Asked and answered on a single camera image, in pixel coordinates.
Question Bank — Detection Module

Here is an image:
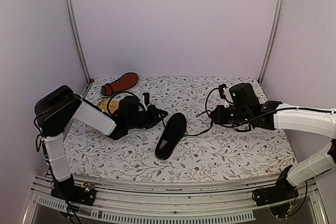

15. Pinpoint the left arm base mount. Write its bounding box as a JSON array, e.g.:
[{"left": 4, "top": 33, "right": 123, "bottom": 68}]
[{"left": 50, "top": 181, "right": 97, "bottom": 206}]

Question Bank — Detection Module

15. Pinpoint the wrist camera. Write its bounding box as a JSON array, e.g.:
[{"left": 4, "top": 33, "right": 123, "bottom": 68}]
[
  {"left": 141, "top": 92, "right": 151, "bottom": 111},
  {"left": 218, "top": 84, "right": 230, "bottom": 108}
]

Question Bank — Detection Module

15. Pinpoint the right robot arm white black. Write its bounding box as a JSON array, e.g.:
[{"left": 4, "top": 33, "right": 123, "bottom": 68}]
[{"left": 209, "top": 83, "right": 335, "bottom": 201}]

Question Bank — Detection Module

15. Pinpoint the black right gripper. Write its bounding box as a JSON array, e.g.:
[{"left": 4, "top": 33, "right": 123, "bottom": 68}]
[{"left": 211, "top": 105, "right": 250, "bottom": 124}]

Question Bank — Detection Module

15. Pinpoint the left aluminium frame post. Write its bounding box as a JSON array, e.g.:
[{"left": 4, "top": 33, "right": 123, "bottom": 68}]
[{"left": 64, "top": 0, "right": 91, "bottom": 84}]

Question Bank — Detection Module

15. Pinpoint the red-soled shoe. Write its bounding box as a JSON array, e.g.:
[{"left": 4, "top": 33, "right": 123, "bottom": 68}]
[{"left": 101, "top": 72, "right": 139, "bottom": 96}]

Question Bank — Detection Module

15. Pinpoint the floral tablecloth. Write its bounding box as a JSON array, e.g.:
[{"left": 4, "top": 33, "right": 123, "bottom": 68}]
[{"left": 64, "top": 77, "right": 296, "bottom": 183}]

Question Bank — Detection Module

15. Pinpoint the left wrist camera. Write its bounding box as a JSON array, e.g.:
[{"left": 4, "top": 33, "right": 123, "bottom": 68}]
[{"left": 141, "top": 92, "right": 151, "bottom": 111}]

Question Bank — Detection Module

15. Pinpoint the woven bamboo tray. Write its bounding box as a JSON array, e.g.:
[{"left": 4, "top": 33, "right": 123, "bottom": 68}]
[{"left": 97, "top": 98, "right": 120, "bottom": 115}]

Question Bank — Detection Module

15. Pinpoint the aluminium frame post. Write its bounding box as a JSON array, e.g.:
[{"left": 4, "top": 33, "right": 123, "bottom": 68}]
[
  {"left": 257, "top": 0, "right": 285, "bottom": 86},
  {"left": 64, "top": 0, "right": 91, "bottom": 84}
]

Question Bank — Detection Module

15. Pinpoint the black shoelace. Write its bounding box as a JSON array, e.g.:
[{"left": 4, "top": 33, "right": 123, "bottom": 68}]
[{"left": 182, "top": 112, "right": 215, "bottom": 137}]

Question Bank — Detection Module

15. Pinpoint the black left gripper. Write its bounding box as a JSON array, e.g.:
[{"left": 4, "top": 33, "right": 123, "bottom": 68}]
[{"left": 127, "top": 104, "right": 169, "bottom": 130}]

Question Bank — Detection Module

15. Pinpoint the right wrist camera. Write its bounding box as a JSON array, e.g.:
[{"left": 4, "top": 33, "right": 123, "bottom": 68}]
[{"left": 218, "top": 84, "right": 230, "bottom": 108}]

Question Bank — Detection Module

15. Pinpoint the front aluminium rail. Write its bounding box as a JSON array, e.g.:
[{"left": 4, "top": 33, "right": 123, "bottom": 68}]
[{"left": 22, "top": 175, "right": 331, "bottom": 223}]

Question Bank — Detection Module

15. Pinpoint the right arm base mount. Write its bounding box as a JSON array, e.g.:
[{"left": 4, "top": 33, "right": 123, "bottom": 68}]
[{"left": 252, "top": 182, "right": 299, "bottom": 206}]

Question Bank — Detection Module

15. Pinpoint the right aluminium frame post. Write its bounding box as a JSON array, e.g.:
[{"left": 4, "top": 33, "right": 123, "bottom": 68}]
[{"left": 257, "top": 0, "right": 285, "bottom": 86}]

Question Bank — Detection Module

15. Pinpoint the black shoe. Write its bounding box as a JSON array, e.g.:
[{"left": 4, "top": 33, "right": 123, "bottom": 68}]
[{"left": 155, "top": 113, "right": 187, "bottom": 160}]

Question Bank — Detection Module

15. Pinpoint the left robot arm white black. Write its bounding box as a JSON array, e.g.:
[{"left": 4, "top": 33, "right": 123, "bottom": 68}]
[{"left": 34, "top": 85, "right": 168, "bottom": 200}]

